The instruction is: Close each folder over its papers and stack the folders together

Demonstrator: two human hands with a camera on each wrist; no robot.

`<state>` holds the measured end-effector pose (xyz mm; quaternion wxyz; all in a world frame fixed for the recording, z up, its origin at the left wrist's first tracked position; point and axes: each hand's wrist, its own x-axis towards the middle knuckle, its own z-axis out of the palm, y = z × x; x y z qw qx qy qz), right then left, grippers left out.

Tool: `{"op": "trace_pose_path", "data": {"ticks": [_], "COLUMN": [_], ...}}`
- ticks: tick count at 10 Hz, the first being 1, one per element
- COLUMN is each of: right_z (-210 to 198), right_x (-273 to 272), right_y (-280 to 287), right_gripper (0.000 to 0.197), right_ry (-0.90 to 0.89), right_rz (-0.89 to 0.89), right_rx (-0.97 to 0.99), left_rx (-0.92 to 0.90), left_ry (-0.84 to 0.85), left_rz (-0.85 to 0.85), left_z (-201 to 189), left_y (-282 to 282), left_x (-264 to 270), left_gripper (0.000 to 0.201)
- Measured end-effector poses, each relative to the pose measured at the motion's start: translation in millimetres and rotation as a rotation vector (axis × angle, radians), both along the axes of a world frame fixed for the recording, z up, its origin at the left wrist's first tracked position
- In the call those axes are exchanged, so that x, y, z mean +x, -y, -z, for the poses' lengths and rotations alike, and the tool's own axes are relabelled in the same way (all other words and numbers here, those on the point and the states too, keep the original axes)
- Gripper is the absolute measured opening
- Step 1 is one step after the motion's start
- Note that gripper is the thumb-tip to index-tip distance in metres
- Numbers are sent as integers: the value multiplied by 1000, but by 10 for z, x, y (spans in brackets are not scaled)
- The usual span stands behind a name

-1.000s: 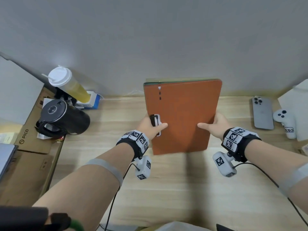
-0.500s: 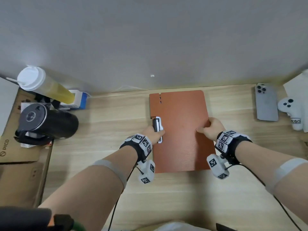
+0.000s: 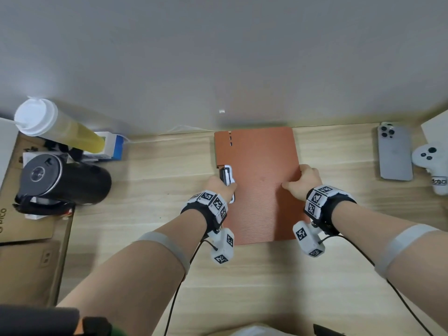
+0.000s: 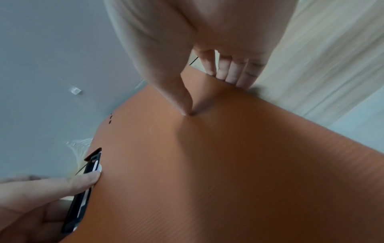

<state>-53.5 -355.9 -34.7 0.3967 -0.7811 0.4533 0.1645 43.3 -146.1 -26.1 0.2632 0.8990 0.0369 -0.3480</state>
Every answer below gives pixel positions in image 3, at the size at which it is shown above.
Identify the black electric kettle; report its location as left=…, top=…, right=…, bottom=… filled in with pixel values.
left=13, top=154, right=112, bottom=216

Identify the blue and white box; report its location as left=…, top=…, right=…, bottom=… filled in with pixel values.
left=84, top=132, right=126, bottom=161

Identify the white printer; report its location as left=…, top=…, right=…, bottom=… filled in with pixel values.
left=0, top=117, right=19, bottom=188

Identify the white game controller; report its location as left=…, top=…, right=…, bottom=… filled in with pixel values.
left=411, top=142, right=448, bottom=196

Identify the brown cardboard box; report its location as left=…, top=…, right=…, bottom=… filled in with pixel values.
left=0, top=133, right=76, bottom=307

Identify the plastic cup with white lid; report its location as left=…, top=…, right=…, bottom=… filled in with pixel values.
left=14, top=98, right=105, bottom=154

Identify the person's left hand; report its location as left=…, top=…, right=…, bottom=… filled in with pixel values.
left=204, top=175, right=238, bottom=203

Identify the person's right hand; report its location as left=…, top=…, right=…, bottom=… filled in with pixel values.
left=281, top=164, right=322, bottom=202

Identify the grey smartphone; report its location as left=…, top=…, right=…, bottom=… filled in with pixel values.
left=377, top=122, right=413, bottom=182

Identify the person's left forearm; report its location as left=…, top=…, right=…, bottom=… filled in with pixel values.
left=56, top=208, right=207, bottom=336

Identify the person's right forearm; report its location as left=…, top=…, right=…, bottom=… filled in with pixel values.
left=330, top=201, right=448, bottom=333

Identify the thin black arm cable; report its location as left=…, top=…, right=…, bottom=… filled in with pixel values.
left=320, top=234, right=434, bottom=336
left=163, top=238, right=219, bottom=336

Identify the olive green folder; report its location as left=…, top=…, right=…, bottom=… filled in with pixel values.
left=214, top=126, right=311, bottom=246

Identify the wrist tracker with marker cubes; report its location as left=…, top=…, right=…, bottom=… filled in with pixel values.
left=292, top=185, right=357, bottom=258
left=180, top=189, right=235, bottom=266

